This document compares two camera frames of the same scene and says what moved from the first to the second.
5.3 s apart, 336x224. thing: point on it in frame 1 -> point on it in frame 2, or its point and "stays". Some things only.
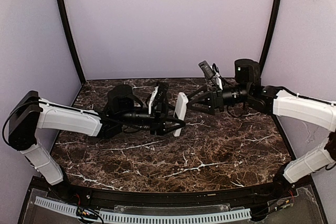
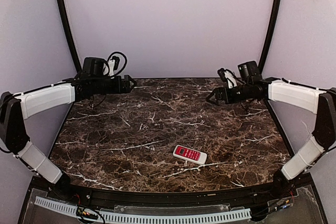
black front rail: (263, 193) stays
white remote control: (182, 100) -> (190, 154)
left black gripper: (158, 116) -> (125, 84)
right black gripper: (214, 100) -> (218, 95)
